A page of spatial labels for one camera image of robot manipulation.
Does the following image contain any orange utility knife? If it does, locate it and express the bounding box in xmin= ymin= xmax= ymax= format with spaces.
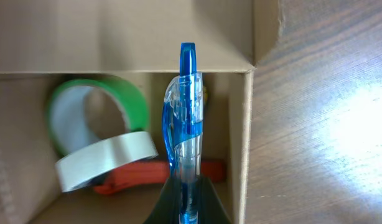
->
xmin=93 ymin=159 xmax=226 ymax=195

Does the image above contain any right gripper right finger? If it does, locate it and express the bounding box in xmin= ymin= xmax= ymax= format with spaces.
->
xmin=197 ymin=175 xmax=231 ymax=224

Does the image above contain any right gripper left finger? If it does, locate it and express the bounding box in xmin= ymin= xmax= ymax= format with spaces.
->
xmin=144 ymin=177 xmax=180 ymax=224

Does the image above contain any beige masking tape roll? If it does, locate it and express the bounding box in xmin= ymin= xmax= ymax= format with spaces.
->
xmin=56 ymin=131 xmax=158 ymax=192

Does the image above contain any brown cardboard box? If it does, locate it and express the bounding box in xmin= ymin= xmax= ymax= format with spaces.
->
xmin=0 ymin=0 xmax=281 ymax=223

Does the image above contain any blue pen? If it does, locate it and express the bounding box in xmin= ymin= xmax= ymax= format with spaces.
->
xmin=162 ymin=42 xmax=204 ymax=223

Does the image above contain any yellow black correction tape dispenser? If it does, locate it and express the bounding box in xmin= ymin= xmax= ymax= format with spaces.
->
xmin=203 ymin=86 xmax=208 ymax=106

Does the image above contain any green tape roll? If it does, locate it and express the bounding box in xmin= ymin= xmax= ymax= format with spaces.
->
xmin=46 ymin=78 xmax=149 ymax=157

